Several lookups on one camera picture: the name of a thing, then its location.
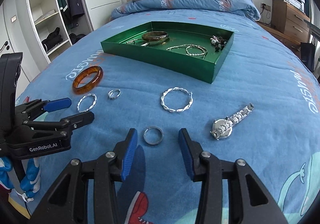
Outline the wooden drawer chest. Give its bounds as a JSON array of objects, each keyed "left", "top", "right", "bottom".
[{"left": 258, "top": 0, "right": 310, "bottom": 56}]

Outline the large twisted silver bangle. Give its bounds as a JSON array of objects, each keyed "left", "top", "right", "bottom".
[{"left": 160, "top": 87, "right": 194, "bottom": 113}]

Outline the amber resin bangle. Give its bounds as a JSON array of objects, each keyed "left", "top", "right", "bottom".
[{"left": 72, "top": 66, "right": 104, "bottom": 95}]

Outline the blue patterned bed cover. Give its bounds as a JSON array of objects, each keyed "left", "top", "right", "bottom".
[{"left": 21, "top": 9, "right": 319, "bottom": 223}]

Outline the silver wrist watch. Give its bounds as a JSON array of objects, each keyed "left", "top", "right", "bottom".
[{"left": 210, "top": 103, "right": 254, "bottom": 140}]

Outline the small twisted silver bangle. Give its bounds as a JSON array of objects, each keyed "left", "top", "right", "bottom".
[{"left": 76, "top": 93, "right": 97, "bottom": 113}]

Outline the double silver bracelet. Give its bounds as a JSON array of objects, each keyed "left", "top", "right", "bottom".
[{"left": 165, "top": 44, "right": 208, "bottom": 59}]

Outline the small silver knot ring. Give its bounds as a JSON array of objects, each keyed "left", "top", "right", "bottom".
[{"left": 107, "top": 88, "right": 122, "bottom": 100}]

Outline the plain silver ring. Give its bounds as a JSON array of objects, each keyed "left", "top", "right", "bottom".
[{"left": 143, "top": 126, "right": 164, "bottom": 146}]

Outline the white open wardrobe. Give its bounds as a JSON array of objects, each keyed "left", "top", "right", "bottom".
[{"left": 26, "top": 0, "right": 92, "bottom": 68}]

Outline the beaded stone bracelet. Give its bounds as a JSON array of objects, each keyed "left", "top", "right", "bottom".
[{"left": 209, "top": 35, "right": 228, "bottom": 52}]

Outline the thin silver bangle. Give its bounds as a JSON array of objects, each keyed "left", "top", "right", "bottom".
[{"left": 126, "top": 39, "right": 150, "bottom": 47}]

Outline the green jewelry tray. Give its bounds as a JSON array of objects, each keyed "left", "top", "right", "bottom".
[{"left": 101, "top": 21, "right": 234, "bottom": 84}]

